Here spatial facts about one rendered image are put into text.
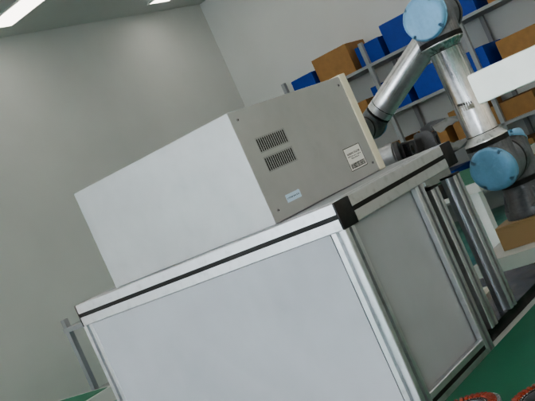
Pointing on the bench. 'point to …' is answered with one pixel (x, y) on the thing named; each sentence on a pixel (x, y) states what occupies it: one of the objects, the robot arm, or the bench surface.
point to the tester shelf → (277, 235)
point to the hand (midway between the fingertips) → (466, 128)
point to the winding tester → (229, 179)
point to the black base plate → (517, 282)
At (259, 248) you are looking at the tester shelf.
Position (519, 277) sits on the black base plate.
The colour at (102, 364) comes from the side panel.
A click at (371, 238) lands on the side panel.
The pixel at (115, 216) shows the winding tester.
